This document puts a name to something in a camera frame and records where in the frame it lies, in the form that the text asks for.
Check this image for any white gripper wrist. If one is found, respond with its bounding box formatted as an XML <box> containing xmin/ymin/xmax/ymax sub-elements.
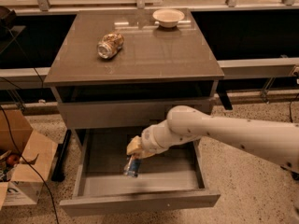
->
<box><xmin>126</xmin><ymin>126</ymin><xmax>164</xmax><ymax>160</ymax></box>

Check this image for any blue silver redbull can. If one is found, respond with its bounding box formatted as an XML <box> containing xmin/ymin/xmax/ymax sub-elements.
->
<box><xmin>123</xmin><ymin>156</ymin><xmax>141</xmax><ymax>177</ymax></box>

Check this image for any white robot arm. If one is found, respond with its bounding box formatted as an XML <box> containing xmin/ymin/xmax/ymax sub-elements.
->
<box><xmin>127</xmin><ymin>105</ymin><xmax>299</xmax><ymax>173</ymax></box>

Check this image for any open grey middle drawer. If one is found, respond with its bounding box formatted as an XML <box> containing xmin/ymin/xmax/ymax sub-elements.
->
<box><xmin>60</xmin><ymin>127</ymin><xmax>221</xmax><ymax>217</ymax></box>

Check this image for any closed grey top drawer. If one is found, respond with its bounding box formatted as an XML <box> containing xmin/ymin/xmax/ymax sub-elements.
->
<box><xmin>58</xmin><ymin>98</ymin><xmax>214</xmax><ymax>129</ymax></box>

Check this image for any grey drawer cabinet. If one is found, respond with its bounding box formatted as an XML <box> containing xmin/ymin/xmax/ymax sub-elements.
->
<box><xmin>43</xmin><ymin>7</ymin><xmax>225</xmax><ymax>217</ymax></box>

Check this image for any crumpled snack can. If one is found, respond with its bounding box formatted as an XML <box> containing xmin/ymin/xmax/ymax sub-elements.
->
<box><xmin>97</xmin><ymin>32</ymin><xmax>124</xmax><ymax>59</ymax></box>

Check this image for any open cardboard box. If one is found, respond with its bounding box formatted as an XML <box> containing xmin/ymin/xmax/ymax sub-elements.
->
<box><xmin>0</xmin><ymin>110</ymin><xmax>58</xmax><ymax>208</ymax></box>

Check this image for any red apple in box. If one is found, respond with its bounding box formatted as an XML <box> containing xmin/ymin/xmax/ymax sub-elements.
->
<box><xmin>6</xmin><ymin>154</ymin><xmax>20</xmax><ymax>166</ymax></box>

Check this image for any white paper bowl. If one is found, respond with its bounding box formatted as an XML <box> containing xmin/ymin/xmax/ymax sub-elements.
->
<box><xmin>152</xmin><ymin>8</ymin><xmax>185</xmax><ymax>28</ymax></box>

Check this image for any black device on shelf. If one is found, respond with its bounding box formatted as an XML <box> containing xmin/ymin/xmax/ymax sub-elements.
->
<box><xmin>0</xmin><ymin>6</ymin><xmax>17</xmax><ymax>37</ymax></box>

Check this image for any black cable on floor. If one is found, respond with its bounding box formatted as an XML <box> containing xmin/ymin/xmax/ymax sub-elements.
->
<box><xmin>0</xmin><ymin>105</ymin><xmax>60</xmax><ymax>224</ymax></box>

